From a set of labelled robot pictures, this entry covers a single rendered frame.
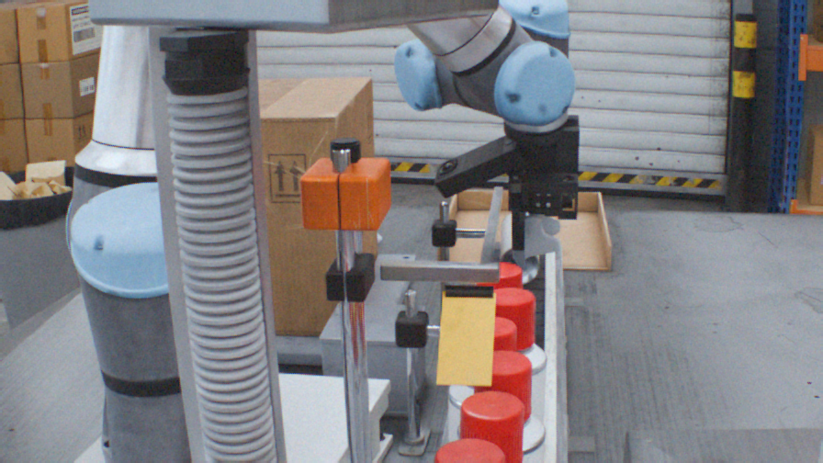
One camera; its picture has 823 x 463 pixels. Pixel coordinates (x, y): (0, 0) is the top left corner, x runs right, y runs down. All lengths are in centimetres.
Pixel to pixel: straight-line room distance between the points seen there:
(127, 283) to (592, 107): 429
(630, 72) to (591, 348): 376
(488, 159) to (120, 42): 45
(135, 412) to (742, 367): 70
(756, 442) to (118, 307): 57
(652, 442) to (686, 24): 405
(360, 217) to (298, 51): 475
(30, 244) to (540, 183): 216
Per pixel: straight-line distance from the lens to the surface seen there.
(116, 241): 74
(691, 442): 88
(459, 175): 110
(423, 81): 94
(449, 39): 82
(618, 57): 485
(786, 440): 90
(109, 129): 88
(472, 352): 53
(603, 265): 145
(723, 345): 121
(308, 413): 89
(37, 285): 307
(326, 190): 50
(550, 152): 110
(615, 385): 109
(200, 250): 36
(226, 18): 36
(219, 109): 35
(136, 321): 75
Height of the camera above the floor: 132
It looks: 18 degrees down
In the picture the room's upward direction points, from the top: 1 degrees counter-clockwise
